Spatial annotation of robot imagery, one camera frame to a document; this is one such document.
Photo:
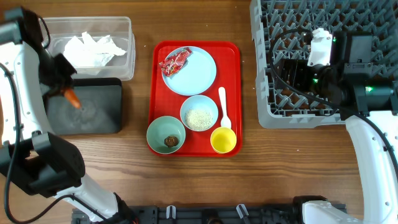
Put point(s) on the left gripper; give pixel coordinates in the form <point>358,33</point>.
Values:
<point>66,79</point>

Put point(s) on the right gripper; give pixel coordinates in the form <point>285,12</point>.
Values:
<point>298,68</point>

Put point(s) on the orange carrot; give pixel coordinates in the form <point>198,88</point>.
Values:
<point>70,95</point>

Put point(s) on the white napkin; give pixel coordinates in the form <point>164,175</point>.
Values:
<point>86,52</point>

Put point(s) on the yellow cup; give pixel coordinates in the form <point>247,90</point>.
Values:
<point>223,140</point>

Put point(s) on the light blue rice bowl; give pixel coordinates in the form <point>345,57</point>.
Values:
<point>199,113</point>

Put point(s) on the red snack wrapper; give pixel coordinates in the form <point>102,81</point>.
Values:
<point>174,63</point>

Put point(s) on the green bowl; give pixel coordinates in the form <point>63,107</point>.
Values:
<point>161,128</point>

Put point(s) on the brown food ball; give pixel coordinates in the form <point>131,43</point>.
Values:
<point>171,141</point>

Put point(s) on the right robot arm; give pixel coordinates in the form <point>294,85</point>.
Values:
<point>338,73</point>

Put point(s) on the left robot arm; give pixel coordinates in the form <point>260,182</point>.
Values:
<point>33,157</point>

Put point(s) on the grey dishwasher rack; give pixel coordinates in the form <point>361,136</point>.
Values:
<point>280,108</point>

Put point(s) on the black waste tray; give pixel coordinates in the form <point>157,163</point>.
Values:
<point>101,108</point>

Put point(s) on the white plastic spoon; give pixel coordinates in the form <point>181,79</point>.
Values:
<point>225,120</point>

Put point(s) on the light blue plate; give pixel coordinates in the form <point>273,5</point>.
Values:
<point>196,76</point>

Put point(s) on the red serving tray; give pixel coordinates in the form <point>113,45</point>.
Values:
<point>164,102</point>

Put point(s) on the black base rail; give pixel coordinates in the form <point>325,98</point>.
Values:
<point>278,213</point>

